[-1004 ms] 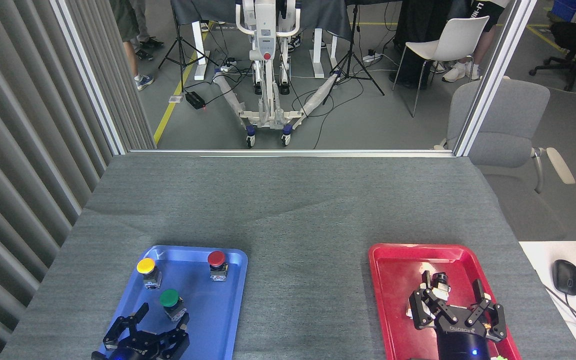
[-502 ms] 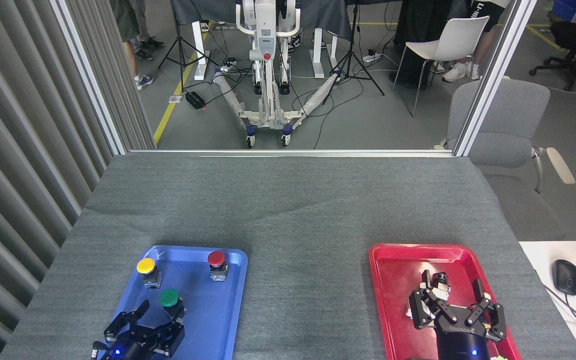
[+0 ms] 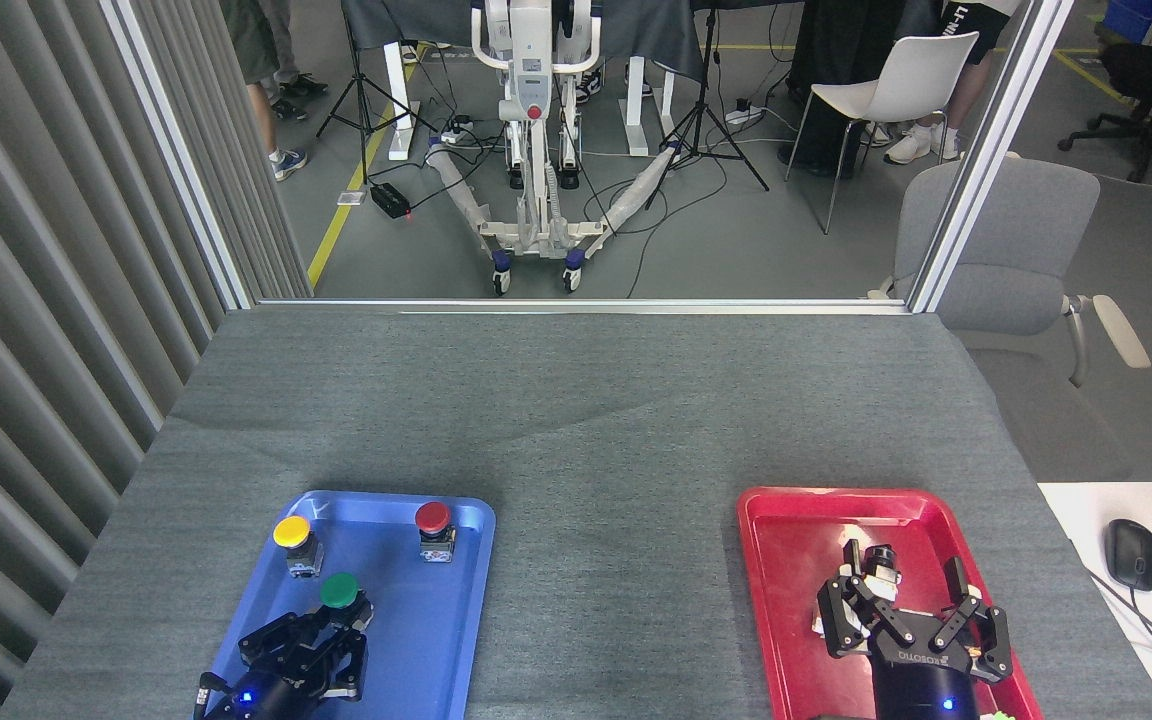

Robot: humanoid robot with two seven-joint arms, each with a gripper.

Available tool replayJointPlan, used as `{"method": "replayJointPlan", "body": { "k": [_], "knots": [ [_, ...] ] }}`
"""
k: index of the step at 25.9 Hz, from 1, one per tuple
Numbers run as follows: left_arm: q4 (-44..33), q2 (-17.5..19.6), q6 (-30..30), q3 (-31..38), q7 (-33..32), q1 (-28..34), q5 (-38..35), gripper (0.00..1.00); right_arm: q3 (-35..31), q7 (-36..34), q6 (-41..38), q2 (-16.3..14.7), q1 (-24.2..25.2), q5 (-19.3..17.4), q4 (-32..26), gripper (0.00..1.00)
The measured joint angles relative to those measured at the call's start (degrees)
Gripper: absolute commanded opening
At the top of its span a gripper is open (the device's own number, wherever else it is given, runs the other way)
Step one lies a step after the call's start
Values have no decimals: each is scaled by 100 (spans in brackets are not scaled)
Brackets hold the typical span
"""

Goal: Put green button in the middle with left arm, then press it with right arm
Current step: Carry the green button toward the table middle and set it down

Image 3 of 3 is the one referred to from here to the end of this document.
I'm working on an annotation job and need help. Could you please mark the silver frame rail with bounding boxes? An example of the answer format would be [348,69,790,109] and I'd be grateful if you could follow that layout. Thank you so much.
[255,296,913,317]

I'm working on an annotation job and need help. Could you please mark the grey office chair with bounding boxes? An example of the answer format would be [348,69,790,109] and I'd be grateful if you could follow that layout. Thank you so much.
[868,152,1152,483]

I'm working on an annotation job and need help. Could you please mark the silver frame post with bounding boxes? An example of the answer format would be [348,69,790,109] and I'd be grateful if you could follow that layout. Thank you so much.
[907,0,1076,314]
[100,0,256,312]

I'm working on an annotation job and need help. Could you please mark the blue plastic tray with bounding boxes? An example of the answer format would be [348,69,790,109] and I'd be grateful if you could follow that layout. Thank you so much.
[190,490,497,720]

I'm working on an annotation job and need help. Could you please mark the black draped cloth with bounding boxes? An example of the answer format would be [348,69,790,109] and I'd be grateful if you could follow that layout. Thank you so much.
[776,0,942,182]

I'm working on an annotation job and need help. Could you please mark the red push button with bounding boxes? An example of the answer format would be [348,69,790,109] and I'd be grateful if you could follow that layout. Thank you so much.
[414,501,458,564]

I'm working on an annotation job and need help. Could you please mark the black computer mouse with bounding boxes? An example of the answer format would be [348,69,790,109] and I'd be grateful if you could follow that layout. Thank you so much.
[1105,518,1152,593]

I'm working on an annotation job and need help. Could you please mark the dark grey draped cloth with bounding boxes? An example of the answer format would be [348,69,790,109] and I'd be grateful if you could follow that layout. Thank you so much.
[340,0,709,83]

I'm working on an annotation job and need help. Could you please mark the black office chair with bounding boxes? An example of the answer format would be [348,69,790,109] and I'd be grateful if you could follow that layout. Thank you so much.
[1057,40,1152,185]

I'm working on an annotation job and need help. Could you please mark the black power box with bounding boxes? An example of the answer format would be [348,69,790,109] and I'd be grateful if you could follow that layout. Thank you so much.
[369,181,414,221]

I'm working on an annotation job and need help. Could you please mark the yellow push button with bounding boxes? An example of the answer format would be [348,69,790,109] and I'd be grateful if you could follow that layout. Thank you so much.
[272,515,325,580]

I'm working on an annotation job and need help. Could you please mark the red plastic tray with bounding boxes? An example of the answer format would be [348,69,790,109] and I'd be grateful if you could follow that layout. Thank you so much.
[737,487,1045,720]

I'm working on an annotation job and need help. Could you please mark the white desk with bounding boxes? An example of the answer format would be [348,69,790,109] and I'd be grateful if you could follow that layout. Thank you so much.
[1037,481,1152,720]

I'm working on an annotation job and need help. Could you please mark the black knob switch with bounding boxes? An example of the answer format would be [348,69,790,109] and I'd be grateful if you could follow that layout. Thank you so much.
[861,545,906,604]

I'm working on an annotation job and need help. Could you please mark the grey ribbed panel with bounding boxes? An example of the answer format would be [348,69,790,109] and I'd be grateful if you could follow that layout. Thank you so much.
[0,0,316,720]

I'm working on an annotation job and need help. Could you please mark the green push button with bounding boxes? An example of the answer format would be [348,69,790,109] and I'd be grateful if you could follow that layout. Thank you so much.
[319,572,375,633]

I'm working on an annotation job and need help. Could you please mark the blue bin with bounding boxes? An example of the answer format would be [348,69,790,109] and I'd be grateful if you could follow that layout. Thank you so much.
[1103,0,1152,44]

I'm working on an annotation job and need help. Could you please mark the black tripod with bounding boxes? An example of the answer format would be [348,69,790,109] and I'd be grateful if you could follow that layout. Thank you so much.
[645,0,771,212]
[315,0,439,187]

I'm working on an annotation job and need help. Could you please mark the person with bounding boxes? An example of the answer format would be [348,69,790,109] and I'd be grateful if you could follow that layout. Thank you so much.
[220,0,309,183]
[258,0,330,123]
[866,0,1025,167]

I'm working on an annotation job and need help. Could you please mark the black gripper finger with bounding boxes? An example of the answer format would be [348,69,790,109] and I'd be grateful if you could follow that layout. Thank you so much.
[237,611,335,673]
[816,539,915,660]
[926,555,1016,686]
[308,600,373,703]

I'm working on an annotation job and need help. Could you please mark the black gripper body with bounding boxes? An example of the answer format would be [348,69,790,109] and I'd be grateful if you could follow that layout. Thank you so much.
[233,668,325,720]
[870,636,984,720]

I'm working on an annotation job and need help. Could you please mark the white plastic chair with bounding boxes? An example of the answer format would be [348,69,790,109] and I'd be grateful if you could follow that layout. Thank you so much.
[784,31,981,237]

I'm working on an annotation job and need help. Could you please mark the white table leg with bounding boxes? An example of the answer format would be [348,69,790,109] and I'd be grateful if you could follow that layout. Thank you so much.
[382,42,421,162]
[623,56,678,159]

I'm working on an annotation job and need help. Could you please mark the white wheeled stand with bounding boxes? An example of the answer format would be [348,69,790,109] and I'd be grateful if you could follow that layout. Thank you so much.
[423,0,689,297]

